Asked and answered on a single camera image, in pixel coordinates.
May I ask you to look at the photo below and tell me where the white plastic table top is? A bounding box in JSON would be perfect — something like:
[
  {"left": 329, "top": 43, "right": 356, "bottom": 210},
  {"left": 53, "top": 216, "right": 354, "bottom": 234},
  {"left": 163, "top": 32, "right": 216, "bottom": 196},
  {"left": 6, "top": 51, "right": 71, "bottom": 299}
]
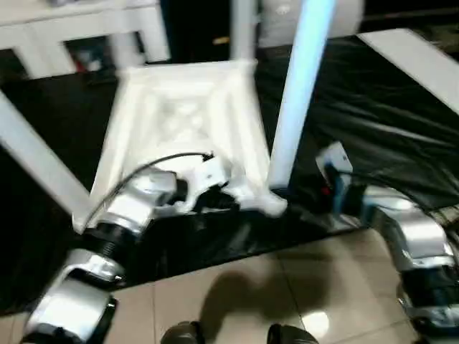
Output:
[{"left": 72, "top": 59, "right": 290, "bottom": 235}]

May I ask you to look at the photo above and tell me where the black work mat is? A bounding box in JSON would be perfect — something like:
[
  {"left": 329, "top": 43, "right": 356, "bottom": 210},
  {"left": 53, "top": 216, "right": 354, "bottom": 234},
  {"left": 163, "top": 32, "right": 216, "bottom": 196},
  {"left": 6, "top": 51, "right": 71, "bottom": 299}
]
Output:
[{"left": 0, "top": 36, "right": 459, "bottom": 316}]

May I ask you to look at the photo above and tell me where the dark right robot foot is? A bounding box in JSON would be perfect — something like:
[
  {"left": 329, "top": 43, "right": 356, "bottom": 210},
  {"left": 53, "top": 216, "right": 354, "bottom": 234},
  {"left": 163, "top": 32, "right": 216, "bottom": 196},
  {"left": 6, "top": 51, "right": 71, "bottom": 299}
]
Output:
[{"left": 266, "top": 322, "right": 321, "bottom": 344}]

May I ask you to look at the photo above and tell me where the white flat board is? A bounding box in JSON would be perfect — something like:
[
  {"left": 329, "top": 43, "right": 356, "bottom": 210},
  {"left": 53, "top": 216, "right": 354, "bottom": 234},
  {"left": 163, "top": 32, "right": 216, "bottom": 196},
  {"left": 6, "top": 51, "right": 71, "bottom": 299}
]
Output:
[{"left": 357, "top": 28, "right": 459, "bottom": 117}]

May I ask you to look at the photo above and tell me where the grey cushion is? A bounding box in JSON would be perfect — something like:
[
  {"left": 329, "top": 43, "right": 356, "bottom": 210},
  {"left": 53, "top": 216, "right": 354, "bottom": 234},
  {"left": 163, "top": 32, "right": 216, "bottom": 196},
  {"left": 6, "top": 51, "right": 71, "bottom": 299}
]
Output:
[{"left": 258, "top": 0, "right": 366, "bottom": 48}]

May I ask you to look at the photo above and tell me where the white cabinet with glass doors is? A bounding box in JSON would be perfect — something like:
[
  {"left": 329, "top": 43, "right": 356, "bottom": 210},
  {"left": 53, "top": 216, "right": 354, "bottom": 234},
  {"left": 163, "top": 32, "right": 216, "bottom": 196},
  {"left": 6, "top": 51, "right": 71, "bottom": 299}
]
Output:
[{"left": 0, "top": 0, "right": 170, "bottom": 77}]

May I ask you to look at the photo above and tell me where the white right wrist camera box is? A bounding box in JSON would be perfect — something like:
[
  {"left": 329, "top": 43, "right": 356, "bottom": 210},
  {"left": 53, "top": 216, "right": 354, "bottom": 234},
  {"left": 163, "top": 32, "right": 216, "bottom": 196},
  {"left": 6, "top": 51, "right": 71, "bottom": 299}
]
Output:
[{"left": 315, "top": 141, "right": 354, "bottom": 190}]

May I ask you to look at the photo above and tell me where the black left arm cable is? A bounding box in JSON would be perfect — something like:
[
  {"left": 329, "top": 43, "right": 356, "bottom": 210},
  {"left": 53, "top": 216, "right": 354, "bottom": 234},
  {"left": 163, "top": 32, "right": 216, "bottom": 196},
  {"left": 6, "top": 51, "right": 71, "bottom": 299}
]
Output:
[{"left": 81, "top": 151, "right": 215, "bottom": 224}]

